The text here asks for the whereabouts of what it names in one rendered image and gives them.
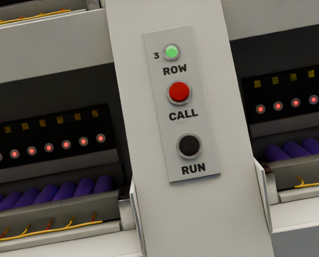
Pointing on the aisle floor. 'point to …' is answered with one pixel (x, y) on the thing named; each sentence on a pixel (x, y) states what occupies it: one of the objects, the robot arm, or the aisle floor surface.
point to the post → (155, 149)
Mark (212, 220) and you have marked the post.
